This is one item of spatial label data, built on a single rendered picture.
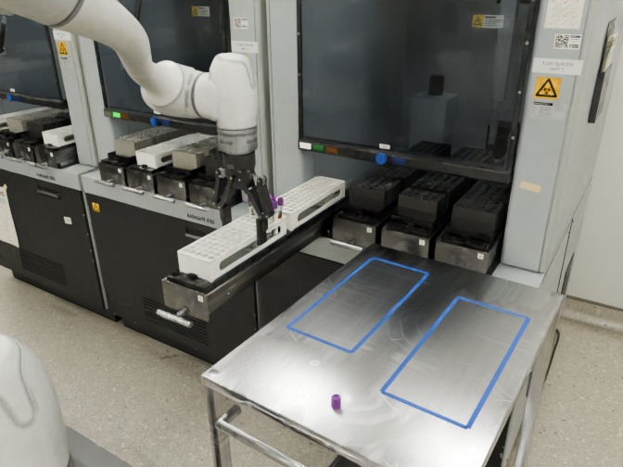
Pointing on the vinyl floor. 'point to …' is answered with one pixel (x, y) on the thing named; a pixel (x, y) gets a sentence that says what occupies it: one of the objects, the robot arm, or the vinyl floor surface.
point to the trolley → (392, 365)
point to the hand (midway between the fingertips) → (244, 230)
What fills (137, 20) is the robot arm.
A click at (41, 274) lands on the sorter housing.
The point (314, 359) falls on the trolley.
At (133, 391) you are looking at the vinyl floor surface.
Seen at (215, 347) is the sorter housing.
